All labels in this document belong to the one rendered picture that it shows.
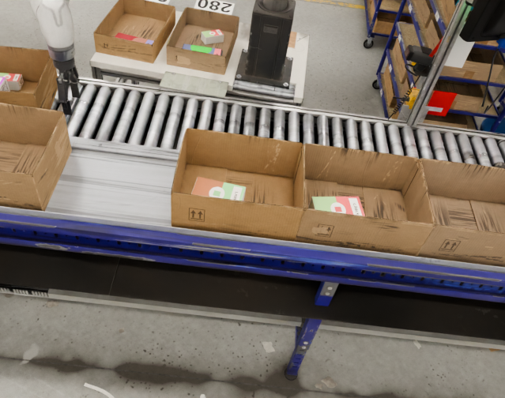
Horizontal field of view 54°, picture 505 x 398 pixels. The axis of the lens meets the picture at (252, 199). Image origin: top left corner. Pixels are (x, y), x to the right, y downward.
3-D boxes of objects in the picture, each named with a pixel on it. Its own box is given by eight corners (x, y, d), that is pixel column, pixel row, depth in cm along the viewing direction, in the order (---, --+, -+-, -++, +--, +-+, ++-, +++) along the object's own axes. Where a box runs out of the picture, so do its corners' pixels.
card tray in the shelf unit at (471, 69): (423, 34, 287) (431, 18, 279) (475, 41, 289) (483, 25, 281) (439, 75, 260) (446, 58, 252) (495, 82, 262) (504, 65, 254)
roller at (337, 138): (340, 123, 230) (342, 114, 226) (347, 208, 195) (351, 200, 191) (329, 122, 230) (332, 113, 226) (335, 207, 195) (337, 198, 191)
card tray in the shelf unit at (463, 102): (413, 64, 302) (420, 49, 295) (463, 72, 303) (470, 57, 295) (423, 104, 275) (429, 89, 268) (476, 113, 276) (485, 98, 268)
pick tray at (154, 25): (176, 24, 261) (176, 6, 253) (153, 64, 235) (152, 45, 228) (123, 13, 262) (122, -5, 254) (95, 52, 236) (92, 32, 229)
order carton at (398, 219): (402, 191, 179) (420, 157, 167) (415, 258, 160) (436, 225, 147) (294, 178, 177) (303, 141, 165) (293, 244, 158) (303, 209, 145)
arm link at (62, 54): (77, 36, 179) (79, 50, 183) (51, 32, 178) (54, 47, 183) (69, 50, 173) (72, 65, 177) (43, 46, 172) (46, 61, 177)
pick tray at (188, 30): (238, 34, 261) (239, 16, 254) (224, 75, 236) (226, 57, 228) (185, 24, 262) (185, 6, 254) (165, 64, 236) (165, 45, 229)
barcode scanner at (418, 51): (397, 62, 215) (408, 41, 208) (422, 69, 217) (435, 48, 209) (399, 71, 211) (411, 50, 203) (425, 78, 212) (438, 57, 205)
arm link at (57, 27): (80, 46, 175) (69, 28, 182) (73, 5, 163) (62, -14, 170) (47, 51, 170) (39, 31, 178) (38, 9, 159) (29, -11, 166)
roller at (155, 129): (169, 91, 222) (158, 91, 223) (145, 174, 188) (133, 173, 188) (171, 100, 226) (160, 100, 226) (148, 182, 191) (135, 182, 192)
